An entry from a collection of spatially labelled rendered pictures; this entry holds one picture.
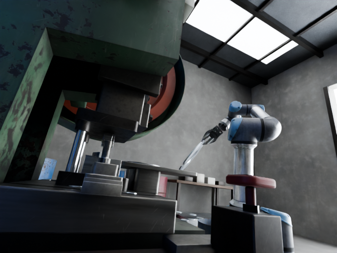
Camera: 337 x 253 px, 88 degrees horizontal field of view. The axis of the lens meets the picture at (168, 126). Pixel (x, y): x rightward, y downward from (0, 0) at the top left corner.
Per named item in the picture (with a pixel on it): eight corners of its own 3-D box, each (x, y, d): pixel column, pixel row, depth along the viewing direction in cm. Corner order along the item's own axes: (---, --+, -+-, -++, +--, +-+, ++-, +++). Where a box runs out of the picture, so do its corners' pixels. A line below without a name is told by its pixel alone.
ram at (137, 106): (140, 137, 66) (151, 72, 76) (154, 128, 53) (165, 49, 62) (92, 127, 60) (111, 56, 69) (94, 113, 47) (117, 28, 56)
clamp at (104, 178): (108, 189, 43) (117, 148, 46) (120, 197, 28) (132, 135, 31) (81, 186, 40) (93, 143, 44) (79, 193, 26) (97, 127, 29)
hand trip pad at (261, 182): (251, 221, 32) (249, 178, 34) (284, 231, 27) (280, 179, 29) (221, 220, 29) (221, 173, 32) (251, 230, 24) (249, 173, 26)
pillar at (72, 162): (75, 172, 42) (90, 118, 46) (75, 172, 40) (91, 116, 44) (65, 171, 41) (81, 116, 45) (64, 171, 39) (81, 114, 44)
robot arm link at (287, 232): (300, 250, 68) (296, 212, 72) (262, 244, 71) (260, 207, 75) (287, 241, 79) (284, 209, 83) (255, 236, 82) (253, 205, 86)
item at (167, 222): (126, 202, 72) (128, 186, 74) (175, 234, 33) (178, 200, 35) (41, 196, 61) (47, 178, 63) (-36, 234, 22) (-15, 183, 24)
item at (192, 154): (172, 179, 117) (171, 178, 117) (190, 163, 141) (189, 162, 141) (193, 148, 103) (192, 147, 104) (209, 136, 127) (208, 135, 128)
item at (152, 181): (175, 209, 64) (178, 171, 69) (196, 217, 52) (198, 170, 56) (105, 205, 55) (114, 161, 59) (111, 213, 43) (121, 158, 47)
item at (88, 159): (111, 177, 58) (113, 163, 60) (118, 177, 45) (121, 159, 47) (81, 173, 55) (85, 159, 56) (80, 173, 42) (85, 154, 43)
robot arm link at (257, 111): (294, 123, 74) (262, 100, 119) (266, 122, 77) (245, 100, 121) (289, 147, 78) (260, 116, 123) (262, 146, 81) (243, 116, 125)
